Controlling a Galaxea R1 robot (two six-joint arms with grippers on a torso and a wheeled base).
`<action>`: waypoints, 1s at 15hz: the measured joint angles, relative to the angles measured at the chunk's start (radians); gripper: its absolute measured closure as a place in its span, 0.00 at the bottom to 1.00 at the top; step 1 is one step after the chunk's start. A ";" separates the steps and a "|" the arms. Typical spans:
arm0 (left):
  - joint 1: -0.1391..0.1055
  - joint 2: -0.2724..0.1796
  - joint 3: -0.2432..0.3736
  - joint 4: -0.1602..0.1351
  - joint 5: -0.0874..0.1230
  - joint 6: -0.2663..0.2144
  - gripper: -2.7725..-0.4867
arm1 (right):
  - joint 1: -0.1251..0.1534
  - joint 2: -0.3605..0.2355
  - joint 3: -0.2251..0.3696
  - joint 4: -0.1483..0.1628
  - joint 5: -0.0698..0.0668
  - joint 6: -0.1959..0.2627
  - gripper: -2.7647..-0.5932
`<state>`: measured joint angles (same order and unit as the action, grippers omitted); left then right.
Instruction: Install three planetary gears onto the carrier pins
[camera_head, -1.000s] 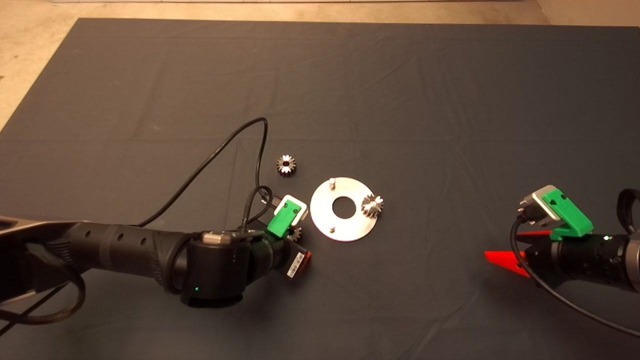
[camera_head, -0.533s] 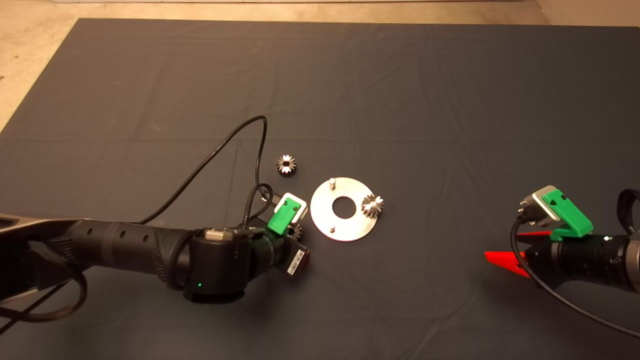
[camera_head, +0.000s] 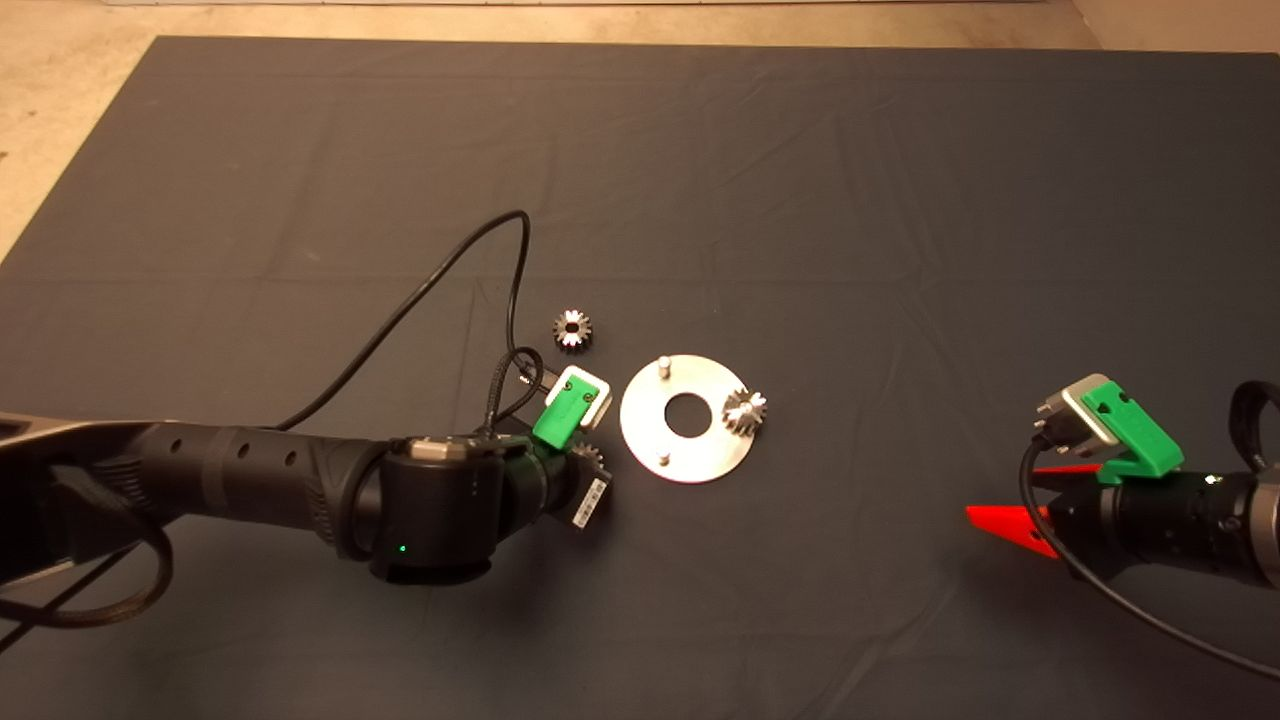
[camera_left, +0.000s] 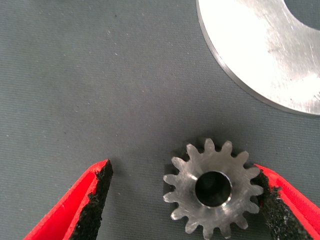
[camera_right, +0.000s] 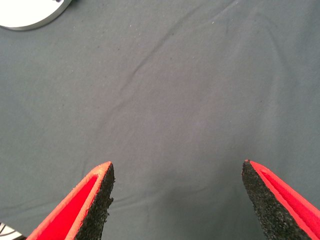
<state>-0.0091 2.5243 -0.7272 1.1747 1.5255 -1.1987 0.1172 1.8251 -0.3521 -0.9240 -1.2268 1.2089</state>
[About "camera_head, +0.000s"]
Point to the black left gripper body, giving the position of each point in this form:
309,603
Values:
545,485

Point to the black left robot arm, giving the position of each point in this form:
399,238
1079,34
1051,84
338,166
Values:
250,470

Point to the green right camera mount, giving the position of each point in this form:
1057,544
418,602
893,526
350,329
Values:
1135,430

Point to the round metal carrier plate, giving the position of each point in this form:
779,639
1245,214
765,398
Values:
650,440

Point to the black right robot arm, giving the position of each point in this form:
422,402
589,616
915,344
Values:
1270,530

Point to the silver right camera box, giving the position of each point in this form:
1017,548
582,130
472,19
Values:
1080,415

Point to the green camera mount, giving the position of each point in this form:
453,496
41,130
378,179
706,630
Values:
560,415
1135,430

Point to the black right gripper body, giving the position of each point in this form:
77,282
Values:
1150,525

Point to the green left camera mount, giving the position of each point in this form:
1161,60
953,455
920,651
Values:
560,415

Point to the dark grey table cloth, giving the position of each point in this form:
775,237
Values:
640,150

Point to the silver camera box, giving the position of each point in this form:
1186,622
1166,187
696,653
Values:
597,405
1080,415

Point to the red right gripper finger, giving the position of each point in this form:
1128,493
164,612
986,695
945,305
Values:
1070,476
1020,525

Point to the silver left camera box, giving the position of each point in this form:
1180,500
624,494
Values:
597,405

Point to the small steel planetary gear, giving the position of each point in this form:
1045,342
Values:
745,415
592,458
580,340

